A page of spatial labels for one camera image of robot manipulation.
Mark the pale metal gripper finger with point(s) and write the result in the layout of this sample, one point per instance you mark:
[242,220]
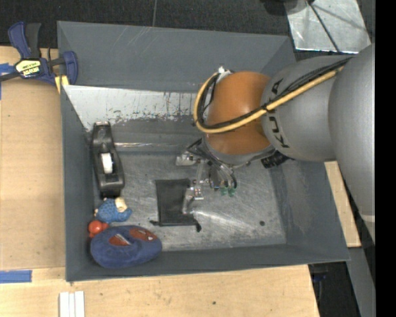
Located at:
[198,193]
[186,160]

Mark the black flat square pouch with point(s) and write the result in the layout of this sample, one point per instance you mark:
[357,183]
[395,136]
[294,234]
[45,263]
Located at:
[171,203]

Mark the grey metal bin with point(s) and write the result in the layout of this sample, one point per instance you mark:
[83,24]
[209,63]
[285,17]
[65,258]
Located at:
[237,216]

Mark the black tape dispenser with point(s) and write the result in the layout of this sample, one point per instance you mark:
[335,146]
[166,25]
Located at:
[106,163]

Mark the blue toy animal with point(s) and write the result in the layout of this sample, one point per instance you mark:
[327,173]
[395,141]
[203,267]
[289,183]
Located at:
[110,210]

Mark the red-orange toy ball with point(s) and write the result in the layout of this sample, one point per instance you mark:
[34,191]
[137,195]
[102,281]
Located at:
[95,227]

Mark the black cylinder on white bracket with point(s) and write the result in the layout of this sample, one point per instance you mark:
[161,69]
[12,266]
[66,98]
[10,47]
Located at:
[273,160]

